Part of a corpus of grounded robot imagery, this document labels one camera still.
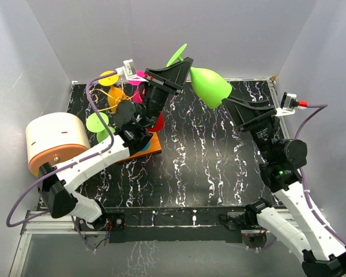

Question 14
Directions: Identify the white orange cylindrical container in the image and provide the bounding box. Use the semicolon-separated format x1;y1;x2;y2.
25;112;91;177

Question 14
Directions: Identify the green plastic wine glass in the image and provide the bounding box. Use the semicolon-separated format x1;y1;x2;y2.
166;43;234;110
86;113;111;144

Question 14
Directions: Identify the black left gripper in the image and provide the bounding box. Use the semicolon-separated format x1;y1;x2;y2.
142;59;193;130

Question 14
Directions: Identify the magenta plastic wine glass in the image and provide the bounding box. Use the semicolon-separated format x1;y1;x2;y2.
129;80;143;103

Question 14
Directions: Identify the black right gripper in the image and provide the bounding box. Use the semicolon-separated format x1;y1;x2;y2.
223;95;279;162

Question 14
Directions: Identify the red plastic wine glass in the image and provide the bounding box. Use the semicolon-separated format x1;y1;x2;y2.
148;112;164;132

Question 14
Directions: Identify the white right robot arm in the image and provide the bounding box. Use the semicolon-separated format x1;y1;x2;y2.
222;94;346;276

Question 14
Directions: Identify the aluminium front frame rail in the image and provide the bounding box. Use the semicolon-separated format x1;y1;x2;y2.
10;206;344;277

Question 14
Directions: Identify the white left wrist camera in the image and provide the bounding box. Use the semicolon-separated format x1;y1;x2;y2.
115;59;146;82

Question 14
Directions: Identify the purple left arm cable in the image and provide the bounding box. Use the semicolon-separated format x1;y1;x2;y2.
5;69;125;251

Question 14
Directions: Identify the green plastic wine glass front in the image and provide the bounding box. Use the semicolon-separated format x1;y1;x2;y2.
86;113;111;144

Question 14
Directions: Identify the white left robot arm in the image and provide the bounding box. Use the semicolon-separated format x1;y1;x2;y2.
39;57;193;230

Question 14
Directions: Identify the gold wire wine glass rack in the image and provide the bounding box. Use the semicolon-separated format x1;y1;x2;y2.
90;88;162;163

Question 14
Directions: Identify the orange plastic wine glass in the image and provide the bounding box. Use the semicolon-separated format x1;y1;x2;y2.
99;74;125;113

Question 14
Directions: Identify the blue plastic wine glass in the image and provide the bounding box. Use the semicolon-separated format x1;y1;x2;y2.
141;141;151;152

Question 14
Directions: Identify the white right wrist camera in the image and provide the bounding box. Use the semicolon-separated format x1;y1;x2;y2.
276;92;308;117

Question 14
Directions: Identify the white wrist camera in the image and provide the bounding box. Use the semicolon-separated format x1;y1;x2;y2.
276;92;308;117
115;59;146;82

